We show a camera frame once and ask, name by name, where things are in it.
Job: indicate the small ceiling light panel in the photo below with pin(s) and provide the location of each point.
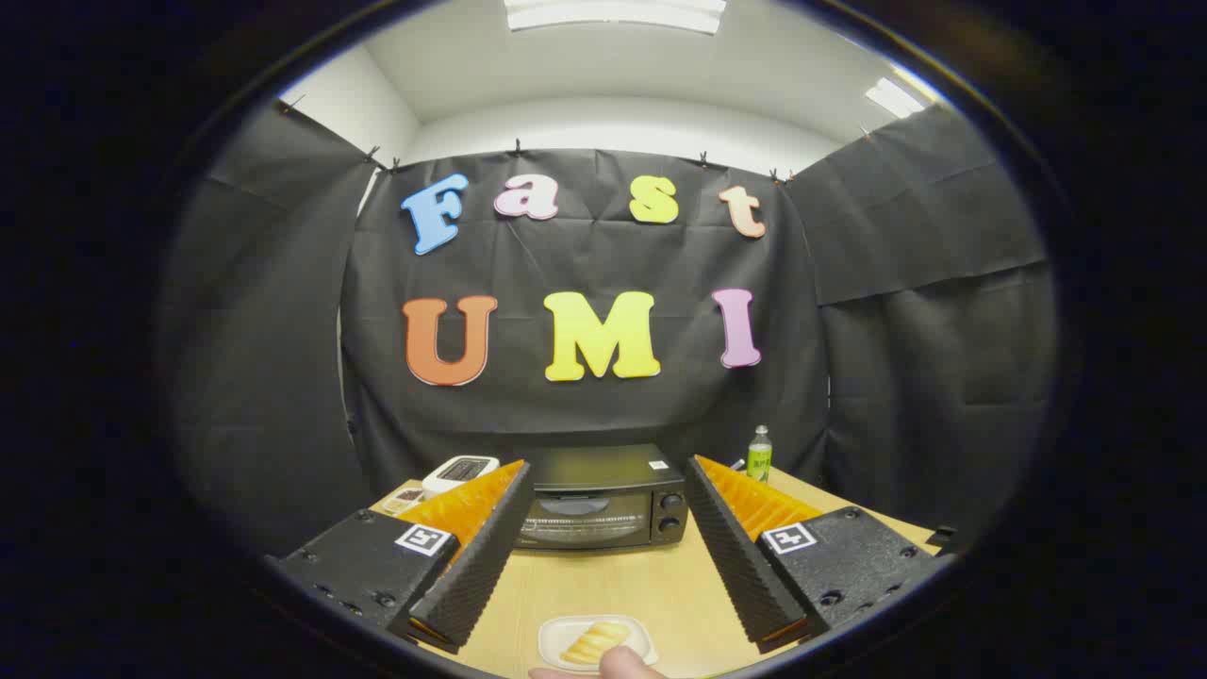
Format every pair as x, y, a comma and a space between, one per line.
894, 97

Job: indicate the green label drink bottle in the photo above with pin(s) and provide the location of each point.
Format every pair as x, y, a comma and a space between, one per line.
759, 457

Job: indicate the white plate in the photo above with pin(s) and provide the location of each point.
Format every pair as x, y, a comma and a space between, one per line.
556, 637

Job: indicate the small brown packet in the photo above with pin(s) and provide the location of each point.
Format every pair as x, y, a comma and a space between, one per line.
404, 498

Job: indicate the black backdrop cloth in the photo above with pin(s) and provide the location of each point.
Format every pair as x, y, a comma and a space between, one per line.
585, 255

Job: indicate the large ceiling light panel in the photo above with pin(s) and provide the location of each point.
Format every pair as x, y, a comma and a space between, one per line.
613, 14

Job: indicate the black toaster oven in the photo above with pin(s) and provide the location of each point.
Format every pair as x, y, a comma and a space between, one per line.
603, 471

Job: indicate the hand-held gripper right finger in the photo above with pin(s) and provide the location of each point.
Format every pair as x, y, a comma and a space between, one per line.
731, 547

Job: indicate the white pop-up toaster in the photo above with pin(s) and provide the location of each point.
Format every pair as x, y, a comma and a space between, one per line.
460, 471

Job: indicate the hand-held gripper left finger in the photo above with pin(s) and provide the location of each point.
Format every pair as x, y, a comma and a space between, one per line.
490, 556

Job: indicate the small black object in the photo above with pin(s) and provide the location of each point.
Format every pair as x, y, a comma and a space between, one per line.
943, 539

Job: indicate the ridged bread roll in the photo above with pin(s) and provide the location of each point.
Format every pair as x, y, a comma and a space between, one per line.
594, 643

